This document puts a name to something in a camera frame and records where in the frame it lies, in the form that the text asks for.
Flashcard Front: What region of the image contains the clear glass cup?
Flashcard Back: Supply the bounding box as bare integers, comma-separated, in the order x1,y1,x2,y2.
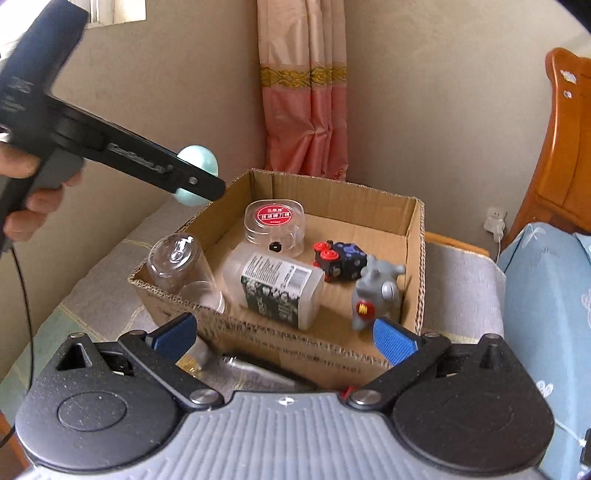
146,232,225,313

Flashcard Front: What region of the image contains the white plastic bottle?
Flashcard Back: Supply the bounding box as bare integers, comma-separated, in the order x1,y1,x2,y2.
222,242,325,331

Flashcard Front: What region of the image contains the wooden headboard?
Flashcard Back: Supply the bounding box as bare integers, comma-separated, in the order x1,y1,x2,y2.
502,48,591,248

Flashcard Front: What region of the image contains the mint green oval case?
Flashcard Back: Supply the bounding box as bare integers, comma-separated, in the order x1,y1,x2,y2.
171,144,221,208

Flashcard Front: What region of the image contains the dark blue toy block car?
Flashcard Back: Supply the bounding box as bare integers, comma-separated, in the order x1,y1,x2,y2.
312,240,368,282

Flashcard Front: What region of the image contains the clear round red-label container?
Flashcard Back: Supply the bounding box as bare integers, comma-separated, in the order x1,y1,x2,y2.
243,199,305,258

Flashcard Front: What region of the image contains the white wall charger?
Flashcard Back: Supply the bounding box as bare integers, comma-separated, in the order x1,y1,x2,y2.
483,207,507,244

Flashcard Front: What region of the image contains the cardboard box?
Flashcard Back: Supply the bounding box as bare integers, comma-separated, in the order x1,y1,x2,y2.
129,170,426,390

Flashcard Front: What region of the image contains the blue bed sheet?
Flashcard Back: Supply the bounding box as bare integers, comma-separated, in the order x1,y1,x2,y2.
498,222,590,479

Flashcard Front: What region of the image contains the red toy train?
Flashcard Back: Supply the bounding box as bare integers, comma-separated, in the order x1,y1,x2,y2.
339,386,356,400

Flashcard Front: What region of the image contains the pink curtain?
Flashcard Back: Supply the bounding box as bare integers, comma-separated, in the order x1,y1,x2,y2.
256,1,349,180

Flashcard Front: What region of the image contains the grey rhino toy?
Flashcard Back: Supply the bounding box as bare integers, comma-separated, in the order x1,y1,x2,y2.
352,255,406,331

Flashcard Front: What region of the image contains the golden capsule bottle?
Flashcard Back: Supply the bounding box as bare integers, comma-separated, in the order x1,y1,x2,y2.
176,337,213,379

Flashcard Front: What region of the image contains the person left hand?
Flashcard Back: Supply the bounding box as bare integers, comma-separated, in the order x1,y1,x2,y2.
1,143,82,242

